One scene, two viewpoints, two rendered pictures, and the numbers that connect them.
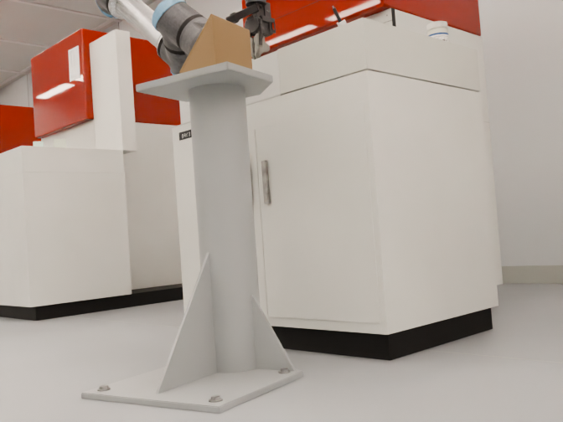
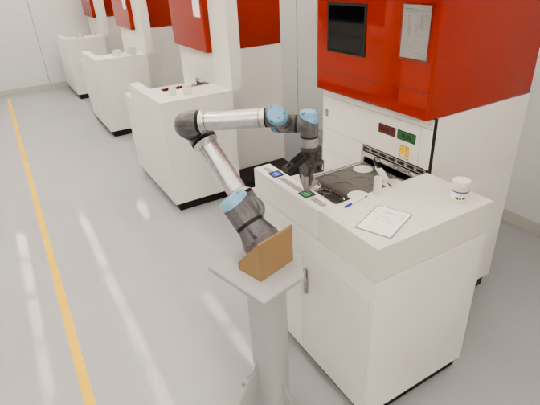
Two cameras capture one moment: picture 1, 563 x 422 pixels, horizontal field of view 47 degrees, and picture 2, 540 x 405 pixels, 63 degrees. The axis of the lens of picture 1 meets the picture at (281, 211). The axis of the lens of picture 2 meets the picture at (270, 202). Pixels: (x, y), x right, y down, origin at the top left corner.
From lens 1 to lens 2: 156 cm
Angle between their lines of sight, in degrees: 33
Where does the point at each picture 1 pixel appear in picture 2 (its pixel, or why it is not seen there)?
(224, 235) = (266, 359)
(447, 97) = (451, 255)
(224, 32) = (269, 247)
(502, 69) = not seen: outside the picture
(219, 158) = (263, 322)
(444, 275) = (417, 365)
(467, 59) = (479, 215)
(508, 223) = (522, 183)
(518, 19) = not seen: outside the picture
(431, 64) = (439, 242)
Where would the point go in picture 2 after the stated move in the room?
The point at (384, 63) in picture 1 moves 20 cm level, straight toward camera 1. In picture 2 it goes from (392, 270) to (382, 304)
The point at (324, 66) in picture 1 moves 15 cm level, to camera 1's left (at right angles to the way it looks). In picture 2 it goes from (348, 253) to (309, 250)
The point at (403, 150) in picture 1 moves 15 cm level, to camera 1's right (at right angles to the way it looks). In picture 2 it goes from (398, 315) to (438, 320)
